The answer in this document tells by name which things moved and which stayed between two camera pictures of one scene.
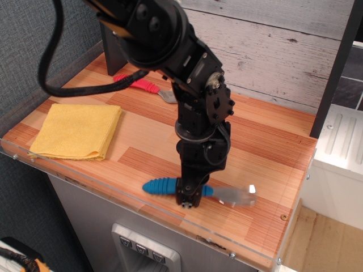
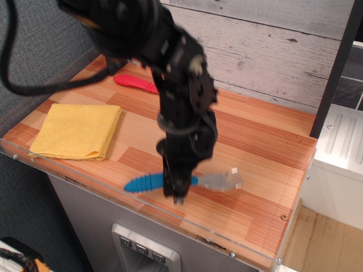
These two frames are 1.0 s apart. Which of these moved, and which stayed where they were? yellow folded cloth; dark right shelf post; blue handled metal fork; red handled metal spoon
Moved: blue handled metal fork
Stayed: red handled metal spoon; dark right shelf post; yellow folded cloth
